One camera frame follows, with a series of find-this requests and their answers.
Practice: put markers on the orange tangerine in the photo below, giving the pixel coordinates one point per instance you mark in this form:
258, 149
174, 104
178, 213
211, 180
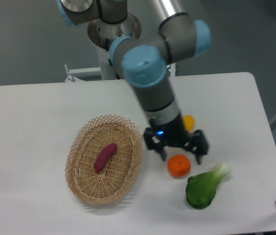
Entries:
179, 165

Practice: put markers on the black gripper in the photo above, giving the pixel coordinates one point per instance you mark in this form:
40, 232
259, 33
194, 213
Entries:
174, 132

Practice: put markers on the oval wicker basket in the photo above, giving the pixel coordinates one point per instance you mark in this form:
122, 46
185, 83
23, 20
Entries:
120, 171

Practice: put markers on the purple sweet potato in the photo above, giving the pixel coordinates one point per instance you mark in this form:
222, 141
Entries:
104, 156

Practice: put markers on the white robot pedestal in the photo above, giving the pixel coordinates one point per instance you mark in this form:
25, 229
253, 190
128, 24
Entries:
102, 34

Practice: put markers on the green bok choy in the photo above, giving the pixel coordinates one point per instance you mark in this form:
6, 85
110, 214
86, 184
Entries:
201, 189

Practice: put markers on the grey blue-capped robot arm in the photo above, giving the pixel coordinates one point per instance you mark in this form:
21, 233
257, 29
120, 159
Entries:
143, 62

